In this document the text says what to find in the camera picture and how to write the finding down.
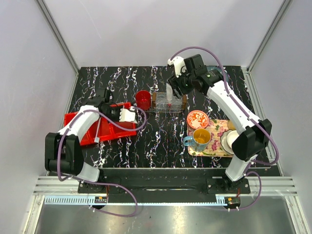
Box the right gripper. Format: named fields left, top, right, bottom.
left=167, top=67, right=195, bottom=99

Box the white toothpaste tube red cap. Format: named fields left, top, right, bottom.
left=166, top=83, right=173, bottom=108

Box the red cup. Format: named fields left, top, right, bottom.
left=136, top=90, right=151, bottom=111

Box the clear acrylic toothbrush holder rack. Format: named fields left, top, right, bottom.
left=151, top=92, right=187, bottom=113

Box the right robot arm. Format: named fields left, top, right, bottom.
left=167, top=54, right=272, bottom=193

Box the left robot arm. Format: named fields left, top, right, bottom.
left=44, top=89, right=122, bottom=193

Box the white toothbrush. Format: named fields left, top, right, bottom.
left=94, top=119, right=101, bottom=143

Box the floral rectangular tray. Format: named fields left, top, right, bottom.
left=187, top=118, right=236, bottom=157

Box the teal ceramic plate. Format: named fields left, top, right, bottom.
left=207, top=65, right=230, bottom=82

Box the red plastic organizer bin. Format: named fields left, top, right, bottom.
left=64, top=102, right=137, bottom=146

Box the orange floral bowl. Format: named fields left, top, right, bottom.
left=187, top=110, right=209, bottom=130

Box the yellow cup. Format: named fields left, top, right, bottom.
left=227, top=121, right=236, bottom=131

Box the blue mug yellow inside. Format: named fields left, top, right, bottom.
left=183, top=128, right=212, bottom=152

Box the white small bowl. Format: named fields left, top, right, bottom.
left=220, top=130, right=239, bottom=154

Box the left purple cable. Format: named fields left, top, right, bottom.
left=57, top=106, right=147, bottom=217

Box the purple cable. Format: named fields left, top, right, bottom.
left=169, top=46, right=280, bottom=212
left=57, top=106, right=147, bottom=217

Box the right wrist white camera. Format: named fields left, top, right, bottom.
left=167, top=56, right=187, bottom=78

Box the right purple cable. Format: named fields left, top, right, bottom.
left=169, top=46, right=280, bottom=212

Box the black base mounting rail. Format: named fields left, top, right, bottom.
left=78, top=168, right=251, bottom=203

